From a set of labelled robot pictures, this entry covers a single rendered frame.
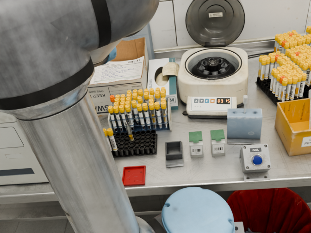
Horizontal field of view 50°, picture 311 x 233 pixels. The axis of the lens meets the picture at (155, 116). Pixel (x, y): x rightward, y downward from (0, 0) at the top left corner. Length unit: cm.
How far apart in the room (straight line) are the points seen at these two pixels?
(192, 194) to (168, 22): 94
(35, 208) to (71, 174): 148
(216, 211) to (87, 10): 38
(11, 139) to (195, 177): 52
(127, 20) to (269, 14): 113
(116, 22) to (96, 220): 24
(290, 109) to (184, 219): 65
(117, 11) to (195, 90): 83
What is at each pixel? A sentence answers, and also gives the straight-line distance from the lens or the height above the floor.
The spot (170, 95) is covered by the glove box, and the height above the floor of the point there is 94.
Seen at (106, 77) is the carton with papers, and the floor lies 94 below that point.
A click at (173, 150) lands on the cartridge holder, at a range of 105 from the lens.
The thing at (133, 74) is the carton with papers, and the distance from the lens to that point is 131.
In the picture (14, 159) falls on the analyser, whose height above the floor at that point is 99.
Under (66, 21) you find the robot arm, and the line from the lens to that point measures 32.
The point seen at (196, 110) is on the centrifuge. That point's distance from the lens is 114.
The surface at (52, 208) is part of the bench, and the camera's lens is 183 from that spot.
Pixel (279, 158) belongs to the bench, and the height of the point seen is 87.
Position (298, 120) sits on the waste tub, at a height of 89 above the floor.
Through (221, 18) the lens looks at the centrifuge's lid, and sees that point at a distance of 136.
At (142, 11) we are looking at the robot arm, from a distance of 37.
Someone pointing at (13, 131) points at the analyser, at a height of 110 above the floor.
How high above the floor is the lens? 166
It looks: 41 degrees down
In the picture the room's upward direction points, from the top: 10 degrees counter-clockwise
